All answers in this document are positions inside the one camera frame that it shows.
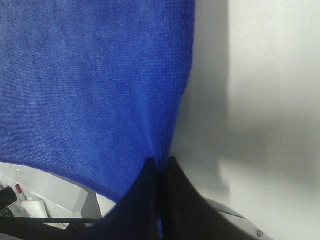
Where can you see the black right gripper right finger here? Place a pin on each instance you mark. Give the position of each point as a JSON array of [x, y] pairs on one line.
[[187, 215]]

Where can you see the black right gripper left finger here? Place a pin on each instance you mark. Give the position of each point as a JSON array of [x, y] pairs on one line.
[[135, 216]]

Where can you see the blue microfibre towel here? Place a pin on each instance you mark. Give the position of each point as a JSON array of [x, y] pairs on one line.
[[89, 89]]

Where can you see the white bottle under table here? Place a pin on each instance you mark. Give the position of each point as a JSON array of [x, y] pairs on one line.
[[35, 208]]

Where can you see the black bottle under table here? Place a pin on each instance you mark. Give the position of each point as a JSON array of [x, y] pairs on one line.
[[7, 197]]

